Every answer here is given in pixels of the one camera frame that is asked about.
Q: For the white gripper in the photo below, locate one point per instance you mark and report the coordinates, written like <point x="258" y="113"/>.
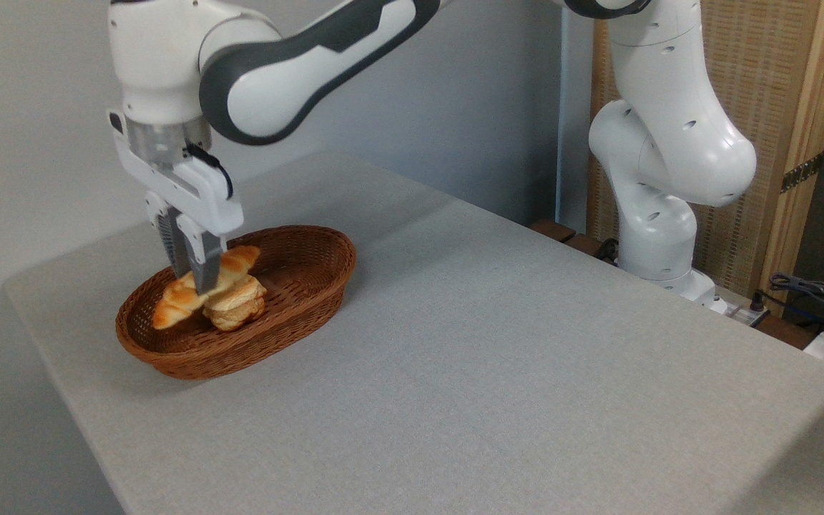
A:
<point x="204" y="200"/>

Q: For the braided golden bread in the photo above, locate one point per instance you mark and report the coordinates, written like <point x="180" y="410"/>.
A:
<point x="176" y="304"/>

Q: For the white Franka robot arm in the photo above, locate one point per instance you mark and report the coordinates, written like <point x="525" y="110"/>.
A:
<point x="276" y="86"/>

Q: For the round cream puff bread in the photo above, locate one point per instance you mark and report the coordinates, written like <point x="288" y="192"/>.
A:
<point x="240" y="304"/>

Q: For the brown wicker basket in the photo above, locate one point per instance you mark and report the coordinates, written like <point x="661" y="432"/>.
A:
<point x="197" y="361"/>

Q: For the brown wooden block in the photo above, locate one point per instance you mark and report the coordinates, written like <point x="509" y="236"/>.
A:
<point x="584" y="245"/>
<point x="553" y="230"/>

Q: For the white power strip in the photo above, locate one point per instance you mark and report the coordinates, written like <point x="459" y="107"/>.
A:
<point x="741" y="312"/>

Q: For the black power plug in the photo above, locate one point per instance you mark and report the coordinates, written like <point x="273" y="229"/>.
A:
<point x="757" y="300"/>

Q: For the wooden woven screen panel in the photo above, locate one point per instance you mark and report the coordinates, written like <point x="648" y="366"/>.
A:
<point x="766" y="57"/>

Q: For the brass screen hinge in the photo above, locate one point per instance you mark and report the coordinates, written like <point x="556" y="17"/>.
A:
<point x="802" y="173"/>

